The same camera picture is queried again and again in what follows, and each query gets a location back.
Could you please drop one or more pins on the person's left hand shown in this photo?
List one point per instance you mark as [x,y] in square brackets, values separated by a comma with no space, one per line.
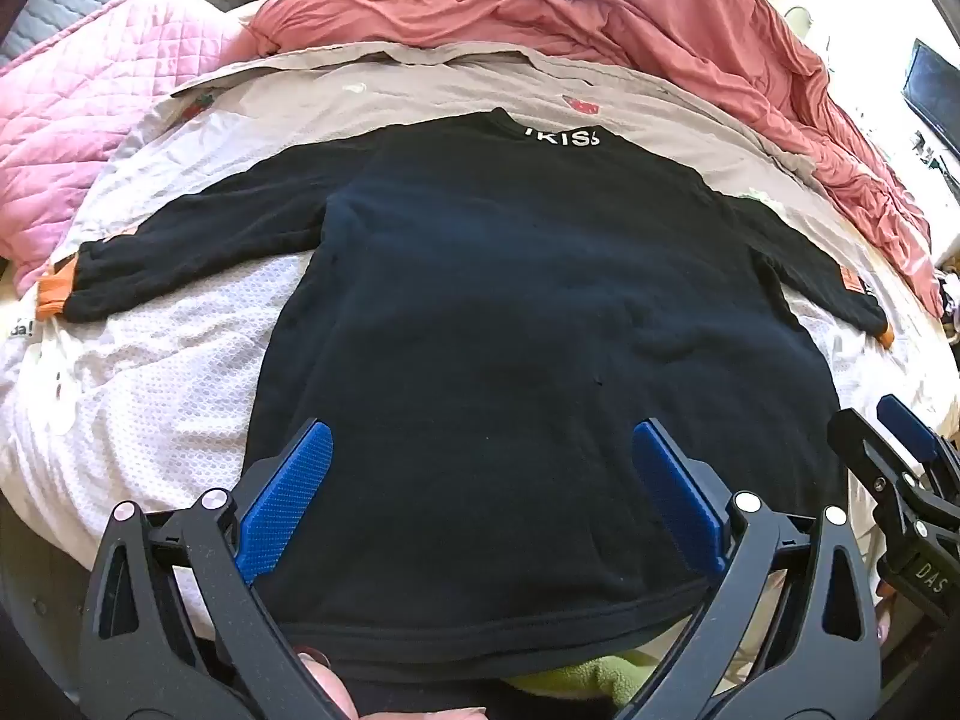
[330,690]

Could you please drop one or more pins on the person's right hand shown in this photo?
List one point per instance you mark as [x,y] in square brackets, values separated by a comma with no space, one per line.
[885,619]

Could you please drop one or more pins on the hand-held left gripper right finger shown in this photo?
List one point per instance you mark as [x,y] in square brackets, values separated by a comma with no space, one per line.
[675,487]

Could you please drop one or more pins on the green fleece jacket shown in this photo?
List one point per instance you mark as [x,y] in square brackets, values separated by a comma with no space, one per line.
[592,682]

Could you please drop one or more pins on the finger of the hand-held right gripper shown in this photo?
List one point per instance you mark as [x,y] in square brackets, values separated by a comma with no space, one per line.
[892,472]
[904,424]

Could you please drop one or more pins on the beige printed bed blanket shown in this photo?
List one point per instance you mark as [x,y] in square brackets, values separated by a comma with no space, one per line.
[165,390]

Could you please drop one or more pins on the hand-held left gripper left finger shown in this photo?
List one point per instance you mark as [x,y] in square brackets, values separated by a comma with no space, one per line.
[289,495]

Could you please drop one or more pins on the pink quilted blanket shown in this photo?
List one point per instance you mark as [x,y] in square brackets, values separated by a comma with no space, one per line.
[97,127]

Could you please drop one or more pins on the coral duvet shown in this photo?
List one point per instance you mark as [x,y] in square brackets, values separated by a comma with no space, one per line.
[600,15]

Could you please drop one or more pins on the black sweatshirt with orange cuffs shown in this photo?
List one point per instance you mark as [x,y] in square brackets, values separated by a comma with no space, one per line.
[487,315]

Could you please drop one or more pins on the black flat screen monitor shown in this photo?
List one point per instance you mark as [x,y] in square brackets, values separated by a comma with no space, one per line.
[934,97]

